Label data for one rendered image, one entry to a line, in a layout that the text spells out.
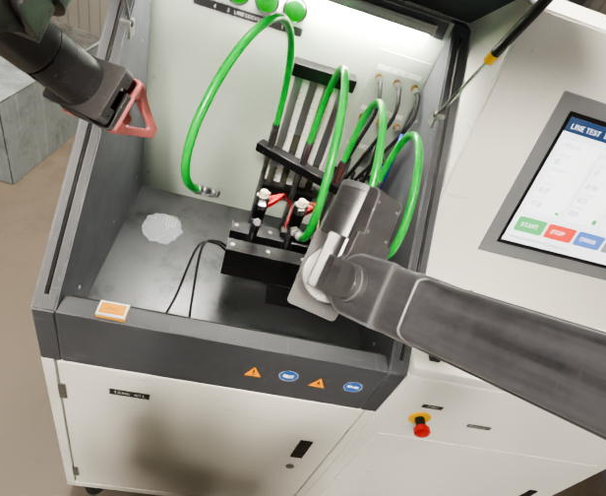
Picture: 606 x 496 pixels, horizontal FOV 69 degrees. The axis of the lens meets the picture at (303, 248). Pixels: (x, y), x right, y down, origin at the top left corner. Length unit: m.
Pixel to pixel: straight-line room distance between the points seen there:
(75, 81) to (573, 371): 0.50
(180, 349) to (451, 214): 0.61
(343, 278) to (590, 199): 0.80
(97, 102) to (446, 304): 0.41
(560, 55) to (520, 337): 0.72
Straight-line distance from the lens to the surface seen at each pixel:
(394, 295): 0.36
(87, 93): 0.55
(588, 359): 0.30
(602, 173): 1.09
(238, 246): 0.96
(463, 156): 0.94
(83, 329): 0.89
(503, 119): 0.95
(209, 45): 1.09
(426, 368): 0.93
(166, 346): 0.88
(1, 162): 2.60
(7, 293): 2.16
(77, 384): 1.07
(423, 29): 1.05
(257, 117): 1.14
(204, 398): 1.03
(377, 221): 0.44
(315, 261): 0.44
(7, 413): 1.87
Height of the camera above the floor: 1.65
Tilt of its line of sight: 41 degrees down
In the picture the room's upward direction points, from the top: 22 degrees clockwise
